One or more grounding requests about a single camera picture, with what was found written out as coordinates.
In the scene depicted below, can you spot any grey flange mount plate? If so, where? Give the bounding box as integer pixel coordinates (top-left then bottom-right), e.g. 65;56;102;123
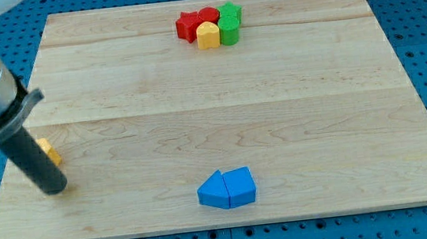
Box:
0;78;44;145

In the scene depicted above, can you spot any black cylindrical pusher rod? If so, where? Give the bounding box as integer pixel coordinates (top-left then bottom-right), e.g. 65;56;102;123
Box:
0;127;67;195

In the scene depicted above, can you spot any yellow hexagon block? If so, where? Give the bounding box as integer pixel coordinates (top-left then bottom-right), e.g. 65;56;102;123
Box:
36;138;62;166

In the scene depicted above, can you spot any wooden board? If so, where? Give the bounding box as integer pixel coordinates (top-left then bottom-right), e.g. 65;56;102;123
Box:
0;0;427;239

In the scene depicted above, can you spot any red star block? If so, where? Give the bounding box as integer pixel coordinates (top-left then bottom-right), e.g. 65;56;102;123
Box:
175;11;202;43

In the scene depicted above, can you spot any yellow heart block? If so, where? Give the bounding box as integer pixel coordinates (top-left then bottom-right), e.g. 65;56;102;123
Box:
196;21;221;50

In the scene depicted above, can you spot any red cylinder block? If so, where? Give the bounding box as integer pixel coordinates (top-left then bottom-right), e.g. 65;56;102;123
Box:
198;6;220;24

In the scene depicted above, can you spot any blue triangle block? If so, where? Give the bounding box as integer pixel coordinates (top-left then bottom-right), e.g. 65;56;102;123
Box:
197;170;230;210

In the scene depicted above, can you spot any green cylinder block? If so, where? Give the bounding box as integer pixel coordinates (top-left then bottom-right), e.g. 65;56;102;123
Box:
217;16;240;46

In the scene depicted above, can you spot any green star block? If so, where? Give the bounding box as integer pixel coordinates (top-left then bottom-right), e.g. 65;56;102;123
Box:
217;1;243;24

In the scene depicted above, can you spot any blue pentagon block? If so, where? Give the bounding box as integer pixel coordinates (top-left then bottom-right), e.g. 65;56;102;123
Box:
222;166;257;208

